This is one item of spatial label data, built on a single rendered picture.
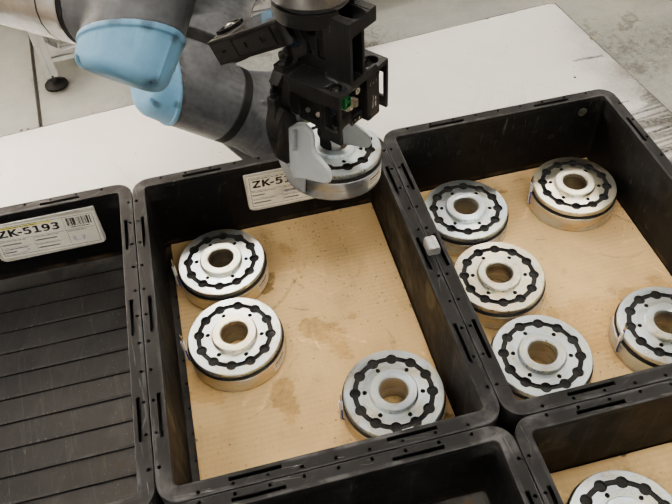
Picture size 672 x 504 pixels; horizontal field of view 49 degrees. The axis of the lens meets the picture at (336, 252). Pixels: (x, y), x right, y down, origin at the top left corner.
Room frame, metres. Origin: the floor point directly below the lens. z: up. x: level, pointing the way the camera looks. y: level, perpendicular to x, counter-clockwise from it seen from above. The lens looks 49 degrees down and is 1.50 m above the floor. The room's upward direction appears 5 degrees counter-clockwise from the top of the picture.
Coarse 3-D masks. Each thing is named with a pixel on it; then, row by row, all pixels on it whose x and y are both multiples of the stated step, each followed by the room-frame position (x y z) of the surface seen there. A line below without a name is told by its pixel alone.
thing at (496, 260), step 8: (496, 256) 0.53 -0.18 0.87; (480, 264) 0.52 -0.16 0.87; (488, 264) 0.52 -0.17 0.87; (496, 264) 0.52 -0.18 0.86; (504, 264) 0.52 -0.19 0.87; (512, 264) 0.52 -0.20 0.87; (480, 272) 0.51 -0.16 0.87; (512, 272) 0.51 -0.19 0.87; (520, 272) 0.51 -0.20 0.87; (480, 280) 0.50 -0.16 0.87; (488, 280) 0.50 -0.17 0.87; (512, 280) 0.50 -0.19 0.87; (520, 280) 0.50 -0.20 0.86; (488, 288) 0.49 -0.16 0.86; (496, 288) 0.49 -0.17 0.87; (504, 288) 0.49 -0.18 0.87; (512, 288) 0.49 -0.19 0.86
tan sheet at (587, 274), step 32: (512, 192) 0.67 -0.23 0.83; (512, 224) 0.61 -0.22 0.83; (544, 224) 0.61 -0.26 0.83; (608, 224) 0.60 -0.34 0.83; (544, 256) 0.56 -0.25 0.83; (576, 256) 0.55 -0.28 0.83; (608, 256) 0.55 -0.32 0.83; (640, 256) 0.54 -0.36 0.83; (576, 288) 0.51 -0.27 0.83; (608, 288) 0.50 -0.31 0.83; (640, 288) 0.50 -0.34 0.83; (576, 320) 0.46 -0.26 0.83; (608, 320) 0.46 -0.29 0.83; (608, 352) 0.42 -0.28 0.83
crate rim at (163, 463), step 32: (256, 160) 0.65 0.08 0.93; (384, 160) 0.64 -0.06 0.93; (416, 224) 0.53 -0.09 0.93; (448, 320) 0.40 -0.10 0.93; (160, 352) 0.39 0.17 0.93; (160, 384) 0.36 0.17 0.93; (480, 384) 0.33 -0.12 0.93; (160, 416) 0.33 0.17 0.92; (480, 416) 0.30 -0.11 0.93; (160, 448) 0.29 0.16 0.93; (352, 448) 0.28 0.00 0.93; (384, 448) 0.28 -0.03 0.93; (160, 480) 0.27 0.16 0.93; (224, 480) 0.26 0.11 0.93; (256, 480) 0.26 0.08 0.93
